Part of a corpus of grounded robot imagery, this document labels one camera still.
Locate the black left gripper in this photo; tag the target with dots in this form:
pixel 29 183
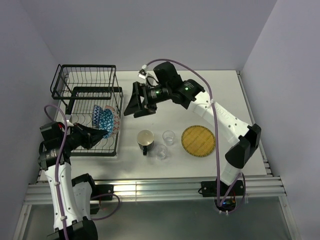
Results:
pixel 86 133

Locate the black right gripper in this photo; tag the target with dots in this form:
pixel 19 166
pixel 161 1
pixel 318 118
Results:
pixel 135 103

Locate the blue triangle patterned bowl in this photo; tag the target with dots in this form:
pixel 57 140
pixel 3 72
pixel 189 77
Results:
pixel 106 122

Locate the pink floral patterned bowl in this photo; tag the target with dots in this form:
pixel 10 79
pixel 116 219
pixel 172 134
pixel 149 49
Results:
pixel 116 121

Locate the orange patterned bowl zigzag outside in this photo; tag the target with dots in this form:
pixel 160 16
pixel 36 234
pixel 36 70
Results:
pixel 96 115

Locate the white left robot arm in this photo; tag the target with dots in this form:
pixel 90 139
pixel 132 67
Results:
pixel 70 196

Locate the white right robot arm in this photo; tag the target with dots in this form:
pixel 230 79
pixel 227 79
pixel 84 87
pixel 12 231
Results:
pixel 244 138

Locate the black mug white inside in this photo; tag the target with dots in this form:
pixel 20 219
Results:
pixel 145 140

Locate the clear faceted glass far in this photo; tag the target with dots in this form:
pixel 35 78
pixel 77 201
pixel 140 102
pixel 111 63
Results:
pixel 168 137

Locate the clear glass near mug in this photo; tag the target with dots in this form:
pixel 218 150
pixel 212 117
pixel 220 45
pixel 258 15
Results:
pixel 161 152

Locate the round woven bamboo tray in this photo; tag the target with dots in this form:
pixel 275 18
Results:
pixel 198 141

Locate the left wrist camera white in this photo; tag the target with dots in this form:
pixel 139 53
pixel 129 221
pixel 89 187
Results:
pixel 67 122

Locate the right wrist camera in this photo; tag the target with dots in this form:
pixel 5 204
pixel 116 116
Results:
pixel 143 72

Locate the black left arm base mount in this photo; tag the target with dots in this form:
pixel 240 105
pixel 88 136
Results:
pixel 102 193

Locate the black wire dish rack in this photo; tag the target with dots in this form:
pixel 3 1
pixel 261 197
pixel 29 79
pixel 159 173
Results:
pixel 79 88

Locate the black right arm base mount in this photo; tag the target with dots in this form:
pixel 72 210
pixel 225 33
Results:
pixel 209 189

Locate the aluminium table edge rail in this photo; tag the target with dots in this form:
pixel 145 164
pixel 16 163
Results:
pixel 163 189

